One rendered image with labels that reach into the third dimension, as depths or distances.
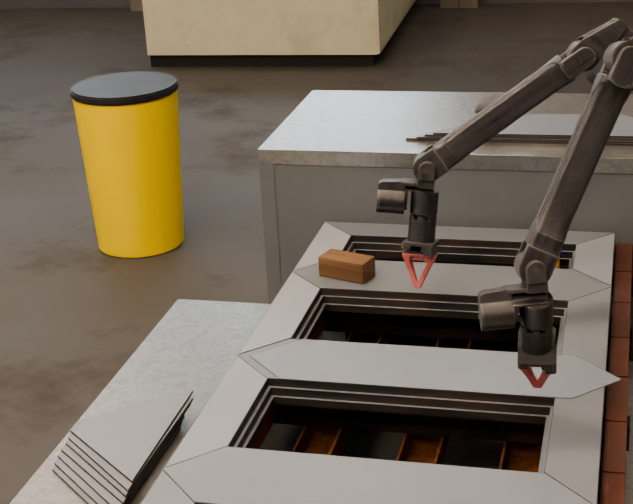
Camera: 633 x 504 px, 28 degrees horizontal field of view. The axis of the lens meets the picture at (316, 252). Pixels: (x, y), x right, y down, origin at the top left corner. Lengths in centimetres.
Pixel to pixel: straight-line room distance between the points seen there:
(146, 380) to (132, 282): 248
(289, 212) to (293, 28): 531
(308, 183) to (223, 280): 194
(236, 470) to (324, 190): 125
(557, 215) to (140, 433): 93
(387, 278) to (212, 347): 44
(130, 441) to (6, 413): 191
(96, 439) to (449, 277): 92
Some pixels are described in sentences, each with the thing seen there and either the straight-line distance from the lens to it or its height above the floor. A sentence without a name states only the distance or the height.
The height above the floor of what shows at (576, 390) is 87.
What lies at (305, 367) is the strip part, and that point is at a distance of 253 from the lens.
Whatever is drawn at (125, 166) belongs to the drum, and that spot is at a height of 43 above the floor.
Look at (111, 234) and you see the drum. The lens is 550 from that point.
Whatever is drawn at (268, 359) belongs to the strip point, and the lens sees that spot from 257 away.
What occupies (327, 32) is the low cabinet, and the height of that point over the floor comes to 24.
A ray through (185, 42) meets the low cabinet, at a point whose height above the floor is 18.
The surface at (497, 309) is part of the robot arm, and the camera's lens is 216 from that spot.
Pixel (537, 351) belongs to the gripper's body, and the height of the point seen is 103.
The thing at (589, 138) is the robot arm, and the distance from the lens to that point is 215.
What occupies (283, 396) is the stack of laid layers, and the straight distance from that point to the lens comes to 250.
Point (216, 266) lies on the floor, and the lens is 533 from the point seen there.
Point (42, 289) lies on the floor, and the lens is 531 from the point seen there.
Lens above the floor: 202
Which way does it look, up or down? 22 degrees down
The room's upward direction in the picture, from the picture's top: 3 degrees counter-clockwise
